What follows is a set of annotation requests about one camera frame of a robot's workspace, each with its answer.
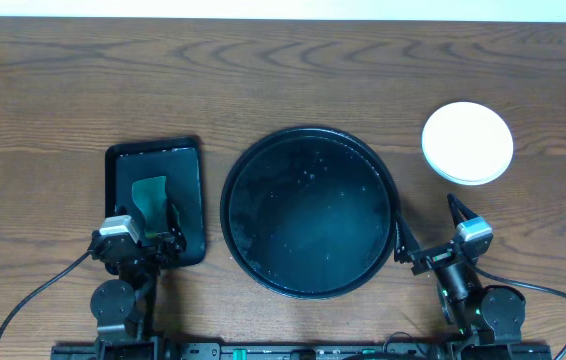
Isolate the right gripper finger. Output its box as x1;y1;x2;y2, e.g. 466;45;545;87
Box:
394;212;421;264
447;193;478;227

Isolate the green yellow sponge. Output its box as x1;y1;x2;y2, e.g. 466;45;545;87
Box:
132;176;174;239

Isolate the white plate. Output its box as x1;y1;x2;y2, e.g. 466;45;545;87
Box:
421;101;514;186

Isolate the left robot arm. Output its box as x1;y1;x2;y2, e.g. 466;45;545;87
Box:
88;201;187;359

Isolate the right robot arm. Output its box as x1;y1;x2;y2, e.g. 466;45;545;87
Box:
394;194;526;359

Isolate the black rectangular tray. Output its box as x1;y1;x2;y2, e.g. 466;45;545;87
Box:
105;137;206;267

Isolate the black round tray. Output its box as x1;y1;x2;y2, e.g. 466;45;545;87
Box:
220;127;401;299

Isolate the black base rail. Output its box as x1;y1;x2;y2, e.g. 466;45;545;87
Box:
50;342;552;360

